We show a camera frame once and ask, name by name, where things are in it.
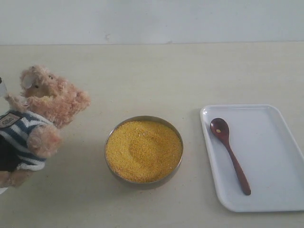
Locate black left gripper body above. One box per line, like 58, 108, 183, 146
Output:
0, 77, 7, 97

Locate tan teddy bear striped sweater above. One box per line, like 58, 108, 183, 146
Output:
0, 65, 91, 189

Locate dark brown wooden spoon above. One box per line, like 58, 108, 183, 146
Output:
209, 118, 251, 196

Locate yellow millet grains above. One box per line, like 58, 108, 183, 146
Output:
105, 118, 183, 183

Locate round metal bowl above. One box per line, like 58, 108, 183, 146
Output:
104, 115, 184, 190

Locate white rectangular plastic tray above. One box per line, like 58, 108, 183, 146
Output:
200, 104, 304, 212

